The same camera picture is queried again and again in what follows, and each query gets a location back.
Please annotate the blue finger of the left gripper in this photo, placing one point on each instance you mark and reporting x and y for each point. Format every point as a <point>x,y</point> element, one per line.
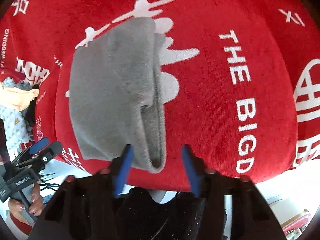
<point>37,147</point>
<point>50,152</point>

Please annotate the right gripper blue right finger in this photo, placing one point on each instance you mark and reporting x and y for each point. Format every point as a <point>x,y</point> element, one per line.
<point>192,165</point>

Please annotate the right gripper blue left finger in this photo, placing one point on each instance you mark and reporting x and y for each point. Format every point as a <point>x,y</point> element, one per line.
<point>120,170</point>

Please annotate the grey fleece garment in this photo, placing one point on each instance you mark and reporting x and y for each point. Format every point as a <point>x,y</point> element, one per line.
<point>115,97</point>

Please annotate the person's left forearm sleeve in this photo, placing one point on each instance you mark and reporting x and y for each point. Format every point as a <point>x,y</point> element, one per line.
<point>20,230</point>

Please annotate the pile of light clothes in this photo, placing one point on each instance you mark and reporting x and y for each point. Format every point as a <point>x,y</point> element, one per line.
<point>16,100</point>

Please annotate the person's left hand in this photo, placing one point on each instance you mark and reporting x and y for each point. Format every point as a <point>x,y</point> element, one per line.
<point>35,208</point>

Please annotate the black shoe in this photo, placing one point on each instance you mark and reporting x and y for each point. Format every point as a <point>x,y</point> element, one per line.
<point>138,216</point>

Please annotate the small red white box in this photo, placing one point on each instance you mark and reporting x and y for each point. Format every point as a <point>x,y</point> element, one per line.
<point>295,225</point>

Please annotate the red printed blanket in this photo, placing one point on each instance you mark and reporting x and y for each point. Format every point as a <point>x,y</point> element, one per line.
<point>239,79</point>

